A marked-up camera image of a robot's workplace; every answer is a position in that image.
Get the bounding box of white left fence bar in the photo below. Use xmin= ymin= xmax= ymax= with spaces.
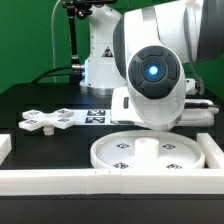
xmin=0 ymin=134 xmax=12 ymax=165

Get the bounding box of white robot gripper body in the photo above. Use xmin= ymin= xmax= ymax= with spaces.
xmin=111 ymin=87 xmax=219 ymax=128

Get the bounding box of black cable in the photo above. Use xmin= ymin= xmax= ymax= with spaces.
xmin=31 ymin=65 xmax=75 ymax=84

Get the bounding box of white round table top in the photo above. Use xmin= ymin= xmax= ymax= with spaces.
xmin=90 ymin=130 xmax=205 ymax=170

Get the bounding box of white cross-shaped table base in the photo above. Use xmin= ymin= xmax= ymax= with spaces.
xmin=19 ymin=108 xmax=75 ymax=136

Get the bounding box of white front fence bar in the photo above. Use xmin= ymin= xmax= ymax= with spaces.
xmin=0 ymin=169 xmax=224 ymax=196

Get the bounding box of white cable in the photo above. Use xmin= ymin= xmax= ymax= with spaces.
xmin=50 ymin=0 xmax=63 ymax=84

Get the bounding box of white right fence bar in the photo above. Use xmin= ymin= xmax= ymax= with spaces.
xmin=197 ymin=133 xmax=224 ymax=170

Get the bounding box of white fence bar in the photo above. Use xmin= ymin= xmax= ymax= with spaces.
xmin=0 ymin=134 xmax=12 ymax=165
xmin=197 ymin=133 xmax=224 ymax=170
xmin=0 ymin=169 xmax=224 ymax=196

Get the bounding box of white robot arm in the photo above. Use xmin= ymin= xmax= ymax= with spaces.
xmin=80 ymin=0 xmax=224 ymax=131

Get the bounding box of white marker base plate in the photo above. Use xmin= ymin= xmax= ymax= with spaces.
xmin=70 ymin=109 xmax=112 ymax=126

